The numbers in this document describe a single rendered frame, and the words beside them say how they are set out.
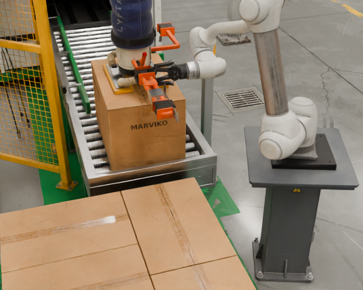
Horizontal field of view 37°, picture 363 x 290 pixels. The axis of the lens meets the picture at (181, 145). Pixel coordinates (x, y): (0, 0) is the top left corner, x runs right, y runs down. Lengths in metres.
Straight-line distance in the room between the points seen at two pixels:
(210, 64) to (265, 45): 0.49
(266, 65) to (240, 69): 2.95
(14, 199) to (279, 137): 1.99
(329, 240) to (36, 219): 1.73
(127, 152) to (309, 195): 0.95
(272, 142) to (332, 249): 1.15
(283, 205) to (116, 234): 0.85
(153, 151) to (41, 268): 0.86
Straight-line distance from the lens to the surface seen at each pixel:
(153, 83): 2.55
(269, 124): 2.37
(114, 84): 2.82
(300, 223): 2.85
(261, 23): 2.23
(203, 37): 2.74
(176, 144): 2.84
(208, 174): 2.95
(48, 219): 2.65
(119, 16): 2.72
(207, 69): 2.68
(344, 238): 3.42
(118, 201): 2.70
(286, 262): 3.02
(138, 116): 2.70
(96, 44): 4.44
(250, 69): 5.27
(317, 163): 2.61
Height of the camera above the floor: 2.25
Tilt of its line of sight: 34 degrees down
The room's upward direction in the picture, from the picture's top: straight up
